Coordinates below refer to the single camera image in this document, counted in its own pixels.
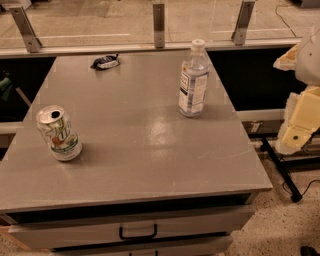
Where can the foam padded gripper body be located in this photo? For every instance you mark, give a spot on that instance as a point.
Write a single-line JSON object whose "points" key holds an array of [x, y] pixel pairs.
{"points": [[310, 61]]}

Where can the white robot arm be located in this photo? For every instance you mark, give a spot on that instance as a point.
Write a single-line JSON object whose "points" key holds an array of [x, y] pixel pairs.
{"points": [[304, 59]]}

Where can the clear blue plastic water bottle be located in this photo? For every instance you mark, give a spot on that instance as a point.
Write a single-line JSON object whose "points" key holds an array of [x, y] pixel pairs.
{"points": [[193, 81]]}

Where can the black metal stand leg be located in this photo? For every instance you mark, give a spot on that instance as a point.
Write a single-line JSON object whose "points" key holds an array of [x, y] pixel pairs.
{"points": [[296, 196]]}

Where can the grey upper drawer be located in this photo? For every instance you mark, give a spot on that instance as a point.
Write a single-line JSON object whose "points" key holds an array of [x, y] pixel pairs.
{"points": [[59, 234]]}

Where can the grey drawer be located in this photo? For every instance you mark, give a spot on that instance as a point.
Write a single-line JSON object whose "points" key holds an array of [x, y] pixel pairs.
{"points": [[59, 234], [187, 246]]}

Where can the horizontal metal railing bar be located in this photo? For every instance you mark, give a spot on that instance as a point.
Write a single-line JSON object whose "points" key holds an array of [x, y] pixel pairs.
{"points": [[145, 47]]}

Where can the grey lower drawer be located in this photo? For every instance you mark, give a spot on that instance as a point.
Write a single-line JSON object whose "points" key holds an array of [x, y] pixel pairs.
{"points": [[187, 246]]}

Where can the dark crumpled snack wrapper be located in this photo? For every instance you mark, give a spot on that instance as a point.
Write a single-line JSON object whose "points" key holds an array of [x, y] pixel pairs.
{"points": [[105, 62]]}

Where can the white 7up soda can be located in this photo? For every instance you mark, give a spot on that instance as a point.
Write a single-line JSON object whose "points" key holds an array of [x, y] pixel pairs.
{"points": [[56, 128]]}

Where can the right metal railing bracket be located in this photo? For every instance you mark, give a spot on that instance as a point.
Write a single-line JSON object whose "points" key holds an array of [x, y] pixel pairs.
{"points": [[244, 16]]}

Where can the metal railing bracket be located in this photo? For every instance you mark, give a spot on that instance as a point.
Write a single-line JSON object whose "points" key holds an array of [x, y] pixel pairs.
{"points": [[31, 41], [244, 16], [159, 25]]}

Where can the middle metal railing bracket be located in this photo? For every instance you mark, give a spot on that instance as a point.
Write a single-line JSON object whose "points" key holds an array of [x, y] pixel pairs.
{"points": [[159, 25]]}

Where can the black upper drawer handle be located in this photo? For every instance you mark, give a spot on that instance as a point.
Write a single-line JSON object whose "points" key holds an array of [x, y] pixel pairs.
{"points": [[138, 233]]}

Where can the left metal railing bracket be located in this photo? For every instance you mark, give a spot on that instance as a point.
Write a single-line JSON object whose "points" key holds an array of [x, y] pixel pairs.
{"points": [[31, 41]]}

